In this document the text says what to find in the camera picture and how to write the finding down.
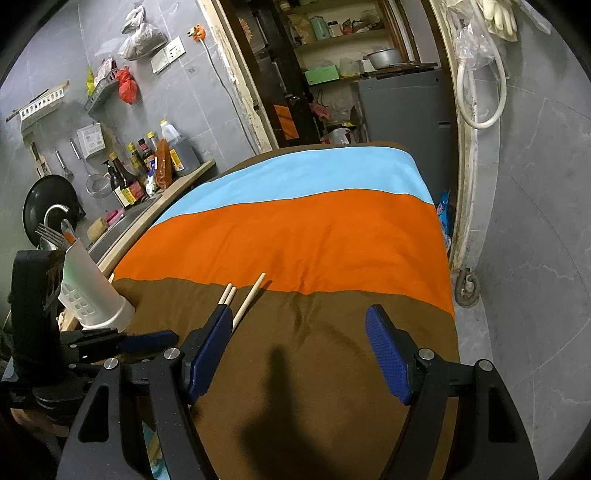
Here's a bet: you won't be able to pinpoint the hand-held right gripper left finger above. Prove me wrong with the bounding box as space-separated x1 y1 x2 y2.
55 305 234 480

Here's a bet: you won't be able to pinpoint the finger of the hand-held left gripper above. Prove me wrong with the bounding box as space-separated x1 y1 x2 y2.
76 350 160 371
65 327 180 355

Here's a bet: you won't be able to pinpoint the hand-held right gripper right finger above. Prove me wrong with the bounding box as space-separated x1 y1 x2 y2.
365 305 540 480

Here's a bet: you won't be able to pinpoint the white plastic utensil caddy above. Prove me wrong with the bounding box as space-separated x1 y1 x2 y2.
57 237 136 331

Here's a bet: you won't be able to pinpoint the metal fork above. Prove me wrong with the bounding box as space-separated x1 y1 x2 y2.
34 222 64 250

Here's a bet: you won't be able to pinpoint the person's left hand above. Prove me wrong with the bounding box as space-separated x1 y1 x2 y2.
10 402 71 438

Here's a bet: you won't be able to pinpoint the yellow sponge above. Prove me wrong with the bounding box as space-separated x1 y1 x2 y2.
86 218 110 242

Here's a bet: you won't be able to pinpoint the chrome faucet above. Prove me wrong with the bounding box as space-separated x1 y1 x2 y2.
43 204 71 228

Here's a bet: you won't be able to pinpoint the stainless steel sink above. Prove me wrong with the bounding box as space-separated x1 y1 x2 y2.
88 198 158 260

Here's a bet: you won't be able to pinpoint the black wok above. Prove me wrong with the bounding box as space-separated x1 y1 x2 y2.
21 174 86 248

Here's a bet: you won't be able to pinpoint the colourful striped blanket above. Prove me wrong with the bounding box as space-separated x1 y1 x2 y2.
111 141 462 480

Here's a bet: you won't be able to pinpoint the mesh strainer ladle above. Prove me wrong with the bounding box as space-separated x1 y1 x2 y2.
69 138 112 199

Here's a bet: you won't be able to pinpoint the dark pump dispenser bottle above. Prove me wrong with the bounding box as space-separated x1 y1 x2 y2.
102 159 133 209

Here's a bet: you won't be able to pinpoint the hanging metal utensil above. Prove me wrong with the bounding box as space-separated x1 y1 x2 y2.
54 147 75 181

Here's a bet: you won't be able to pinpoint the wooden spatula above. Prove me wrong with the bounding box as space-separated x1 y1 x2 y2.
30 140 52 179

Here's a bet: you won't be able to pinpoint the dark sauce bottle yellow label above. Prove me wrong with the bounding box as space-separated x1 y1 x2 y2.
126 143 149 200

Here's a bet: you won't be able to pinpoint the red chili powder packet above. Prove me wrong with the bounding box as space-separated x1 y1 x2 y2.
154 138 174 190

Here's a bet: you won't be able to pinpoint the dark sauce bottle red label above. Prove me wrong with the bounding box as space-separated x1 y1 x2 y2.
138 138 156 172

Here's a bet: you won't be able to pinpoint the large cooking oil jug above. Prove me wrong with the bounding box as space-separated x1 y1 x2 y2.
160 119 202 174

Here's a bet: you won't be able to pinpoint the grey washing machine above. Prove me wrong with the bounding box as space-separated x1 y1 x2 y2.
357 68 458 195

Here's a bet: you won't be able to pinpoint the red plastic bag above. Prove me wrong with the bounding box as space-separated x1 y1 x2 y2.
115 65 140 105

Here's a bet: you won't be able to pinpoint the seasoning packets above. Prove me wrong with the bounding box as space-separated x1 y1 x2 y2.
85 56 116 93

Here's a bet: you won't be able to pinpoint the dark wooden door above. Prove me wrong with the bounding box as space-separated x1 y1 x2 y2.
235 8 325 149

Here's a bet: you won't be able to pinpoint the green box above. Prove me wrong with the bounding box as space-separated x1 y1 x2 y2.
303 65 341 86

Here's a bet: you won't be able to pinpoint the aluminium pot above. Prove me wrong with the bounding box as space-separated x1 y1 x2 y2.
362 47 403 70

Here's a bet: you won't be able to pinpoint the clear hanging plastic bag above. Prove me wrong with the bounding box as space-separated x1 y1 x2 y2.
117 4 168 61

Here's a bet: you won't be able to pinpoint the wooden shelf unit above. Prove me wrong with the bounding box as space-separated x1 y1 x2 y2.
277 0 419 88

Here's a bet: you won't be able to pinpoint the cream rubber gloves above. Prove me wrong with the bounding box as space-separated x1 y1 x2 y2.
475 0 518 42

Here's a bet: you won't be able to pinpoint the white slotted wall basket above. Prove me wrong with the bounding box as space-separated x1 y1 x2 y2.
5 80 70 123

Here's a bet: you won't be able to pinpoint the grey wall rack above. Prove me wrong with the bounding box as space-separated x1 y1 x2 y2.
84 76 122 114

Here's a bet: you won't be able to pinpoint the white power cable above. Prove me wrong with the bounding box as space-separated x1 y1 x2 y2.
201 41 260 154

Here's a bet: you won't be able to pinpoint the white hose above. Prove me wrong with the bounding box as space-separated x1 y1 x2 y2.
454 41 508 130

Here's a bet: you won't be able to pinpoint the worn door frame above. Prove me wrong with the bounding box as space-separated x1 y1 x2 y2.
203 0 502 278

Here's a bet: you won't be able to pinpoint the white wall socket panel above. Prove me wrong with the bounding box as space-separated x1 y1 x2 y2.
151 37 187 75

